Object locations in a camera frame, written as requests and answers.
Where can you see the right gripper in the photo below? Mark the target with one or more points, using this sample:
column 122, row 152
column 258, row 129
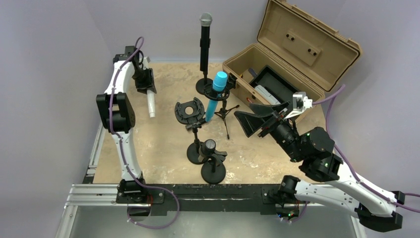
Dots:
column 250, row 122

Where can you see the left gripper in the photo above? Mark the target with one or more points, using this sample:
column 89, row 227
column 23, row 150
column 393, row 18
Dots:
column 148, row 84

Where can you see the white microphone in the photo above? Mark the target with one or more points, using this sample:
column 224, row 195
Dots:
column 151, row 103

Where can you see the blue microphone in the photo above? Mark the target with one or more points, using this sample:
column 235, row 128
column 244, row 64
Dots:
column 217, row 87

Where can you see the small black microphone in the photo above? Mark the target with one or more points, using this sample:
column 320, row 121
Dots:
column 208, row 147

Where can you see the black shock mount cradle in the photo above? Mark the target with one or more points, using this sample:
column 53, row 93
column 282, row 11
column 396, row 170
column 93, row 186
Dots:
column 189, row 118

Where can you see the clip stand round base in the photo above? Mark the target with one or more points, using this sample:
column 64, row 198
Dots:
column 213, row 170

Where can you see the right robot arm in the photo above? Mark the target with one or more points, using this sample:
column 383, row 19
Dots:
column 332, row 182

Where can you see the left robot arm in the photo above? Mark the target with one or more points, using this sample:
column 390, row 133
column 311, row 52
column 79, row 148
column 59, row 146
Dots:
column 118, row 117

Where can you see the round base tall stand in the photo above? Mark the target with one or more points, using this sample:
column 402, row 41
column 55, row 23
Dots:
column 203, row 82

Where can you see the tall black silver microphone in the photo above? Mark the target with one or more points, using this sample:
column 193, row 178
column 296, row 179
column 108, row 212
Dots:
column 205, row 21

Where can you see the grey white object in tray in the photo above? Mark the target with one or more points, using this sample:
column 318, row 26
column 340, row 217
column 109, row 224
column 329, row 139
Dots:
column 270, row 97

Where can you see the black toolbox tray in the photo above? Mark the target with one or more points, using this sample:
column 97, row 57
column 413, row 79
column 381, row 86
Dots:
column 274, row 83

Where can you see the tan plastic toolbox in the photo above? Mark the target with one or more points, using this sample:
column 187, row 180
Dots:
column 304, row 51

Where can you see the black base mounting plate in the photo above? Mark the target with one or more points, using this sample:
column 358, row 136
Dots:
column 264, row 199

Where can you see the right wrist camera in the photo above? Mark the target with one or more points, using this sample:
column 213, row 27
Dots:
column 300, row 103

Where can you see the tripod stand with shock mount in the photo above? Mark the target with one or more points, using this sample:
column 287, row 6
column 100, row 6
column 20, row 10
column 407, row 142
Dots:
column 221, row 110

